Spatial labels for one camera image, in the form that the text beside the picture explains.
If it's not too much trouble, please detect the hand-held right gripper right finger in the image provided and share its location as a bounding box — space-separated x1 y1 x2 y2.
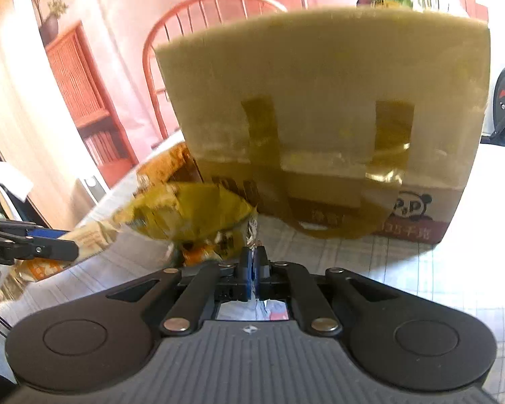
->
253 246 400 332

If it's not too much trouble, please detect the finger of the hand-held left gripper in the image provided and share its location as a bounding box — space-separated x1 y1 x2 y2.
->
0 215 71 242
2 238 80 262

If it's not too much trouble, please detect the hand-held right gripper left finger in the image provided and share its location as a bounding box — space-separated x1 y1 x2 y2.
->
105 247 254 332

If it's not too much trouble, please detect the orange label cracker packet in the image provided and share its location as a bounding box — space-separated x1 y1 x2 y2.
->
14 216 121 282

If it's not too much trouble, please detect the yellow snack bag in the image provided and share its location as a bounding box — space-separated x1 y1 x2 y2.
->
111 181 262 262

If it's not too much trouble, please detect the brown cardboard box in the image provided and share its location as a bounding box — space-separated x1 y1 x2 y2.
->
156 6 491 245

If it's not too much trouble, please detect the orange black snack bag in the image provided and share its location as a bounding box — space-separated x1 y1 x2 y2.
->
181 227 245 266

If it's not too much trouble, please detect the white paper sheet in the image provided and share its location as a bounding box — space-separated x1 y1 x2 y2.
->
0 162 34 203

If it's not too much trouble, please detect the pale plaid tablecloth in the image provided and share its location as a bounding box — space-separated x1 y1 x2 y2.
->
0 128 505 404

